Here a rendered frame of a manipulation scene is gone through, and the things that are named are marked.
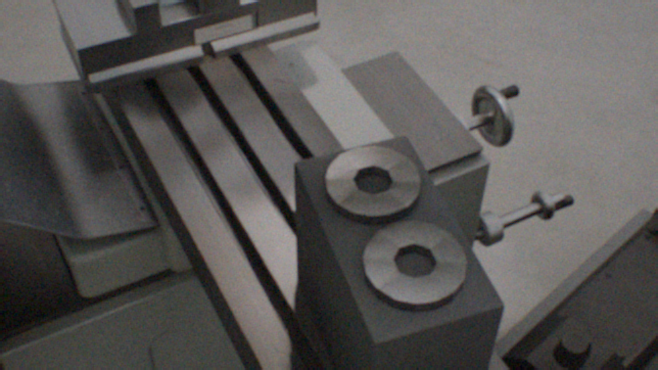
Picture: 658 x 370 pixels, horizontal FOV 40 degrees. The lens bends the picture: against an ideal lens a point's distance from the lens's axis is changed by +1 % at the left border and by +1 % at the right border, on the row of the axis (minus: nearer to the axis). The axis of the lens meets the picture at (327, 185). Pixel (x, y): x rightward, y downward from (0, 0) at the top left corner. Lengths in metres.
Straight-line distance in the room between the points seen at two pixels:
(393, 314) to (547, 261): 1.50
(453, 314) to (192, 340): 0.73
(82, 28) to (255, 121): 0.26
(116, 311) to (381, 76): 0.61
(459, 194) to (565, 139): 1.09
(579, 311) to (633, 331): 0.08
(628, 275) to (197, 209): 0.72
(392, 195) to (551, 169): 1.64
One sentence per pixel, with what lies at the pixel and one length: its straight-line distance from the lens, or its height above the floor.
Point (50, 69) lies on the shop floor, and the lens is 2.78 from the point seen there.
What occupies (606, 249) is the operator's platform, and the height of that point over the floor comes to 0.40.
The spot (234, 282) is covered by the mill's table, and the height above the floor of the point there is 0.91.
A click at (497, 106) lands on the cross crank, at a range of 1.61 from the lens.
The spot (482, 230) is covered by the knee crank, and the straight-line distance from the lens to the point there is 1.62.
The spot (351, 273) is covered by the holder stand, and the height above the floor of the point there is 1.10.
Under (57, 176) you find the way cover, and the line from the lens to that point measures 1.23.
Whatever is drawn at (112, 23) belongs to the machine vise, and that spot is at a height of 0.98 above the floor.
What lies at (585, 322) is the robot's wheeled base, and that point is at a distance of 1.42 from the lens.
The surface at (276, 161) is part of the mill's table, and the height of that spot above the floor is 0.91.
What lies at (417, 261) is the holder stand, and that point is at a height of 1.10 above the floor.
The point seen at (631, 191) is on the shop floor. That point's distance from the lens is 2.46.
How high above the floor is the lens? 1.73
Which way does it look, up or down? 48 degrees down
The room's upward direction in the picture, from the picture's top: 1 degrees clockwise
